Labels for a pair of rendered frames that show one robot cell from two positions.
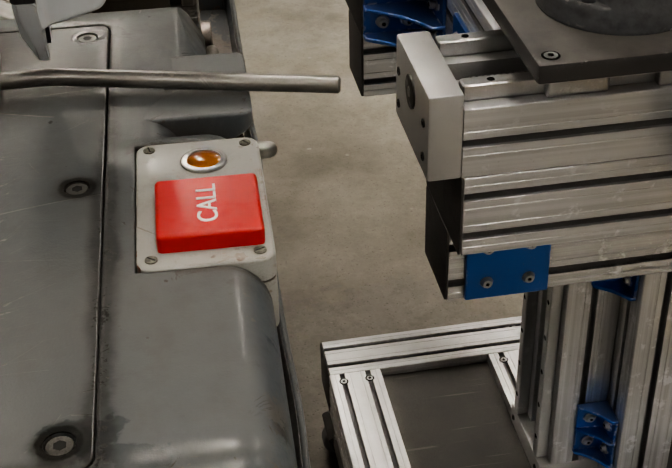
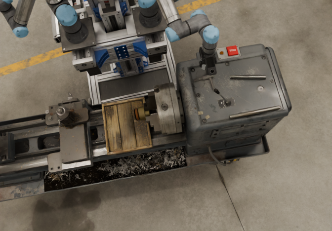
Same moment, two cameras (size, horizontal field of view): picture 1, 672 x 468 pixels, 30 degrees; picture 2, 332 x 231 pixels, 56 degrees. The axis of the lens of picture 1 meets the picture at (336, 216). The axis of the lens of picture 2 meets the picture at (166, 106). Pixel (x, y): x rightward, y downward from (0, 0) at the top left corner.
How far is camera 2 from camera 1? 1.87 m
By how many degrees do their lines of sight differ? 57
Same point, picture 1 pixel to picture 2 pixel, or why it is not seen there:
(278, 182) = not seen: hidden behind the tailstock
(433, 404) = (108, 92)
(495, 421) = (113, 82)
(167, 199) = (231, 53)
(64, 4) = not seen: hidden behind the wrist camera
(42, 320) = (248, 62)
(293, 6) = not seen: outside the picture
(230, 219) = (234, 48)
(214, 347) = (250, 48)
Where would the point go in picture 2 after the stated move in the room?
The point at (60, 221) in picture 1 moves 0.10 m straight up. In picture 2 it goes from (233, 64) to (236, 56)
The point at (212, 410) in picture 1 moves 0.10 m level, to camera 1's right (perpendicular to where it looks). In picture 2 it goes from (258, 47) to (256, 33)
